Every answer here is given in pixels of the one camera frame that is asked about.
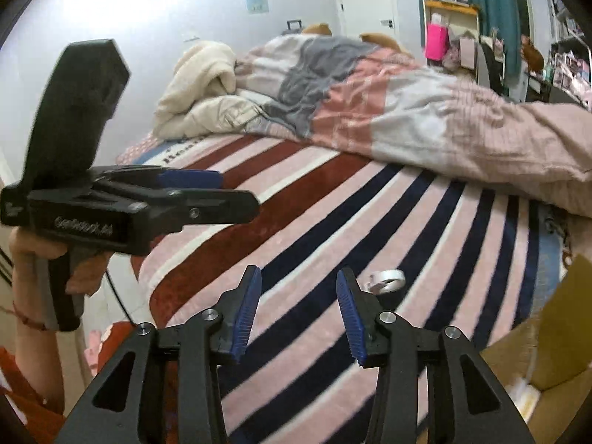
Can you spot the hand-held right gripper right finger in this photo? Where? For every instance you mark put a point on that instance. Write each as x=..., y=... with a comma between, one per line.
x=351, y=319

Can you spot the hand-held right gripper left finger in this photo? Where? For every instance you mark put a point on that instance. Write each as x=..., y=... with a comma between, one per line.
x=247, y=314

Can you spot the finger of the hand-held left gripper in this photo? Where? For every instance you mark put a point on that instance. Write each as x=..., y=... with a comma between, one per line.
x=212, y=206
x=189, y=178

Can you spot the white tape dispenser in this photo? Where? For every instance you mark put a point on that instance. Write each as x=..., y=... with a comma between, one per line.
x=386, y=282

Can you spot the brown cardboard box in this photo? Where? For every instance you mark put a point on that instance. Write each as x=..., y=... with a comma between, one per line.
x=555, y=333

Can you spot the person's left forearm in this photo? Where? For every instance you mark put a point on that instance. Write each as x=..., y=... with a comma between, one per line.
x=39, y=365

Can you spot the person's left hand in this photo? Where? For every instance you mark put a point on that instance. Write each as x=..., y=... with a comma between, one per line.
x=25, y=259

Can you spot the beige comforter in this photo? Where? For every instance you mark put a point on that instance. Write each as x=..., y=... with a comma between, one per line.
x=217, y=118

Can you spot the cream fleece blanket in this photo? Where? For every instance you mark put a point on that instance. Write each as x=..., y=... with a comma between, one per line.
x=203, y=69

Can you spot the striped plush blanket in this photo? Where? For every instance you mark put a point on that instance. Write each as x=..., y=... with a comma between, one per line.
x=323, y=203

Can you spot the dark suitcase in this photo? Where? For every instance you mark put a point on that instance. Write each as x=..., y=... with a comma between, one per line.
x=292, y=27

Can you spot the brown plush toy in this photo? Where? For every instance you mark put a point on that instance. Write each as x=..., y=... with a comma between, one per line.
x=318, y=29

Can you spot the pink and grey striped duvet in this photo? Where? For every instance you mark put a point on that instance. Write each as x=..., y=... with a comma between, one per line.
x=416, y=101

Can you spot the white door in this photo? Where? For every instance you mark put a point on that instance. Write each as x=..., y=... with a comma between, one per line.
x=365, y=0

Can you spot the red floral clothing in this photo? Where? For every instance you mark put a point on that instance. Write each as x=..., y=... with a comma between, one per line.
x=14, y=407

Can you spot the bright pink bag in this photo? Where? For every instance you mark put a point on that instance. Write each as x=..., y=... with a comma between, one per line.
x=437, y=41

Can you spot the black desk chair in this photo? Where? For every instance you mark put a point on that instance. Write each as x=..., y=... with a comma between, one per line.
x=491, y=67

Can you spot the cluttered desk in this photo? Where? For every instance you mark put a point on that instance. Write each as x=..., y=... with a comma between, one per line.
x=555, y=95

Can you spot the yellow shelf unit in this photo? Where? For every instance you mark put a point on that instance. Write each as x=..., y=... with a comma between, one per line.
x=455, y=9

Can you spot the brown round ornament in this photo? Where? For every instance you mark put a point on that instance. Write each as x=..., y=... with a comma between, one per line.
x=534, y=55

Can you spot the window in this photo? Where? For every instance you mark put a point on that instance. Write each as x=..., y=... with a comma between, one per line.
x=522, y=4

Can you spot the cluttered bookshelf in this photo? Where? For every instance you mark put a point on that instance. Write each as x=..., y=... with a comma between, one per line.
x=569, y=32

